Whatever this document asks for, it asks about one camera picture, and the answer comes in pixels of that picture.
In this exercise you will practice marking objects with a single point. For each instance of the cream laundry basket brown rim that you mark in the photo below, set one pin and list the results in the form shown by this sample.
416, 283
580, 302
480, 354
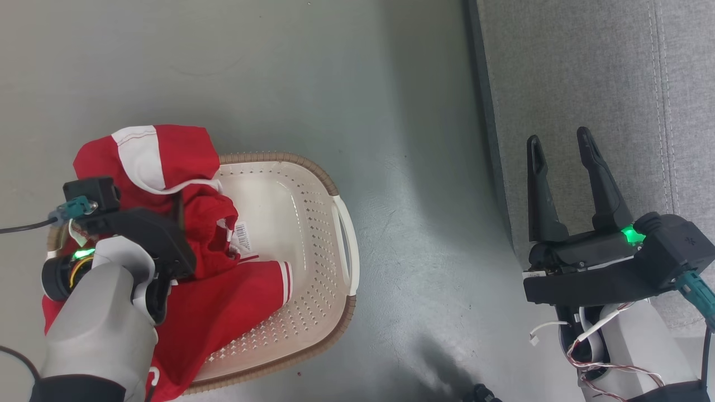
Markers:
301, 223

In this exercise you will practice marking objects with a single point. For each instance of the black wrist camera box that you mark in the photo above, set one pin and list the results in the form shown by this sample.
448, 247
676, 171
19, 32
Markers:
95, 191
678, 245

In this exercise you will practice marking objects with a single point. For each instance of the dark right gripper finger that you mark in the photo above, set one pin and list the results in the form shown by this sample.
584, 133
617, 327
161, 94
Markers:
609, 206
544, 212

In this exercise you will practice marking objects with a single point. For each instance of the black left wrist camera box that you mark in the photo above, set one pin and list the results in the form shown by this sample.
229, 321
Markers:
95, 191

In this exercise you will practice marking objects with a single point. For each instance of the red shorts with striped hem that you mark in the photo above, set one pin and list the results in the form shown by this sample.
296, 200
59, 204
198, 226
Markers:
223, 312

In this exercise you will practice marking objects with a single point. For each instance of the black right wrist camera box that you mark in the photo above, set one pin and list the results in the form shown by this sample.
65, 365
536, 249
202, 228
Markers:
678, 245

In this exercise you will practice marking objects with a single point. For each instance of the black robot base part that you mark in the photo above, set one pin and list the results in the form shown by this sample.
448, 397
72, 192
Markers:
480, 393

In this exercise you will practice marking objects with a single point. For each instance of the grey fabric sofa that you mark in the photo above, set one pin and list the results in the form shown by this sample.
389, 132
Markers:
586, 67

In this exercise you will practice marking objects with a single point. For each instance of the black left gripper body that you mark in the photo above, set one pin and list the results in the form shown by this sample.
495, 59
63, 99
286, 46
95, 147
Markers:
151, 234

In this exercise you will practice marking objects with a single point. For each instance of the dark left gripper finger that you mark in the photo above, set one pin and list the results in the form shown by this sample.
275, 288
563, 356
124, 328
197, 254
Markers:
181, 215

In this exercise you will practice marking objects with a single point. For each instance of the red garment with white panel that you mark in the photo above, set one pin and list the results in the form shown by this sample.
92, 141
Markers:
173, 151

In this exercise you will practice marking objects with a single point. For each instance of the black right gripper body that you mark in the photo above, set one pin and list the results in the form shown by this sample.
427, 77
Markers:
592, 273

